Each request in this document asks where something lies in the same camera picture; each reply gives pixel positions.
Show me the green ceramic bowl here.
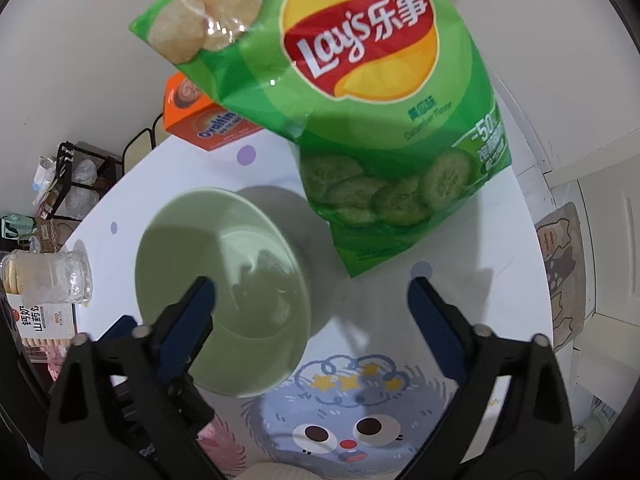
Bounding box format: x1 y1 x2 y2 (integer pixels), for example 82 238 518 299
134 188 311 398

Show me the cream ceramic bowl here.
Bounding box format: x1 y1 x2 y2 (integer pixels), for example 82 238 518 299
235 463 307 480

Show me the clear glass cup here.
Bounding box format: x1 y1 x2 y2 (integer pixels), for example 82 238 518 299
24 252 93 304

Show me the yam biscuit plastic box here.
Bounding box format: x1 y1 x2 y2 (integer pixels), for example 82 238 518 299
0 249 79 351

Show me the cream trash bin left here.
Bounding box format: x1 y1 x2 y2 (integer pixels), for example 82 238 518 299
122 128 155 174

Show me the cat pattern floor mat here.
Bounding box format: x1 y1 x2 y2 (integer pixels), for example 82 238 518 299
536 202 587 352

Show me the orange Ovaltine biscuit box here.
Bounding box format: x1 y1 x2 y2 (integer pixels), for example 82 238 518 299
163 73 262 152

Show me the green Lays chips bag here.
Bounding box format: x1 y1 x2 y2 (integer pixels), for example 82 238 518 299
130 0 511 276

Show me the black wire shelf rack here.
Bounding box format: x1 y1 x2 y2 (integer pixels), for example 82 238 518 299
35 141 124 221

